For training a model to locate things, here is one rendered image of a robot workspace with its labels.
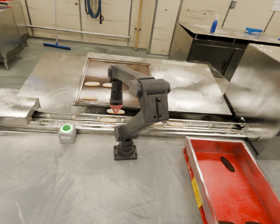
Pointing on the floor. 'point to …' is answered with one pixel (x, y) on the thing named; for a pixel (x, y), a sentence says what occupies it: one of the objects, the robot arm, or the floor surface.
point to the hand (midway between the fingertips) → (115, 110)
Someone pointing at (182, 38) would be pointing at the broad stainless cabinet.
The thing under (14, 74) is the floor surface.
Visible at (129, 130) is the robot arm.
